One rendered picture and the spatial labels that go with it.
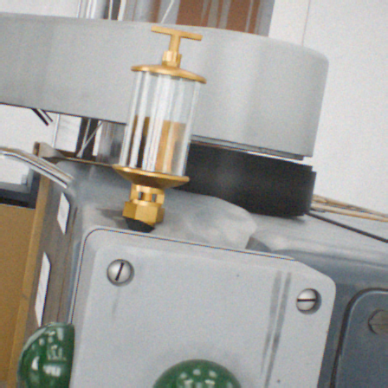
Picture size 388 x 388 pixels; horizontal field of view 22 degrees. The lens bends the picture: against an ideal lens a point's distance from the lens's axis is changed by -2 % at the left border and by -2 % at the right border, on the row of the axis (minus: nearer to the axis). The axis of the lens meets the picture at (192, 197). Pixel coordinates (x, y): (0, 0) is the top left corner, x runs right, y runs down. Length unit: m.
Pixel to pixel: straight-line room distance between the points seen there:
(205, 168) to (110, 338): 0.18
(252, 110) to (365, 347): 0.14
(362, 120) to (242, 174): 5.40
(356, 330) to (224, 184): 0.12
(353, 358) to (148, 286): 0.10
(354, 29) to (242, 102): 5.40
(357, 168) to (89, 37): 5.36
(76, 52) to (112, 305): 0.25
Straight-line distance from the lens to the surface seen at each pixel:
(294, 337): 0.31
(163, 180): 0.37
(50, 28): 0.55
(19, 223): 0.72
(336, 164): 5.82
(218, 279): 0.30
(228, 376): 0.30
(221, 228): 0.39
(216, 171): 0.47
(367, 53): 5.88
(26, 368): 0.32
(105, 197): 0.39
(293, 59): 0.48
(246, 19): 0.86
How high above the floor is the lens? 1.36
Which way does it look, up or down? 3 degrees down
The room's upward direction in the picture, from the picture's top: 10 degrees clockwise
